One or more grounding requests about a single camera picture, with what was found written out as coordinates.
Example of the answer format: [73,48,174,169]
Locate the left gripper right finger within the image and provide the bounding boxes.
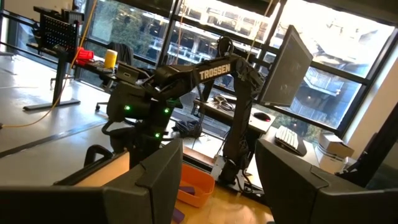
[254,138,398,224]

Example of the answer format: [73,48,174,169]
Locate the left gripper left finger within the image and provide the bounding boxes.
[0,138,184,224]

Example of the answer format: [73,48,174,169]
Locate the purple rectangular block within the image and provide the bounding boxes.
[179,185,196,196]
[172,207,187,224]

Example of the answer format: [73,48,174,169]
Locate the white cardboard box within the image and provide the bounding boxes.
[318,132,355,159]
[313,146,349,175]

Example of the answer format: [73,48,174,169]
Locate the yellow cup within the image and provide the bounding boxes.
[104,49,118,70]

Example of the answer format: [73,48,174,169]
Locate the white keyboard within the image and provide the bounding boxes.
[275,125,308,156]

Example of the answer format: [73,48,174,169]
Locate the dark cloth bundle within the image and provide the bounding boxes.
[174,119,203,139]

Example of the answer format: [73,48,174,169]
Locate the red plastic object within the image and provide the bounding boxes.
[76,47,95,66]

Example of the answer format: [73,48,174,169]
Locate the grey desk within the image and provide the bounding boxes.
[192,98,277,135]
[261,126,355,187]

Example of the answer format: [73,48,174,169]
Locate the black red mouse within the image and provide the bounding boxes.
[253,111,272,123]

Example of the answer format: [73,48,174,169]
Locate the black pegboard stand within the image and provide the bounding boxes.
[23,6,85,112]

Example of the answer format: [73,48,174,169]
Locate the orange plastic basket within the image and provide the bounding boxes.
[177,163,216,208]

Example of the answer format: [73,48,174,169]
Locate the black headphones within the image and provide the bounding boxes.
[216,36,236,58]

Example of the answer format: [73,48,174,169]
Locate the black computer monitor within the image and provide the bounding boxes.
[259,24,314,107]

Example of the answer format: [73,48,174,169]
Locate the black cable bundle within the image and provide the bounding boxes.
[213,95,234,111]

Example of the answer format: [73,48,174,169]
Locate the yellow extension cable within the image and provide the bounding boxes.
[0,0,98,130]

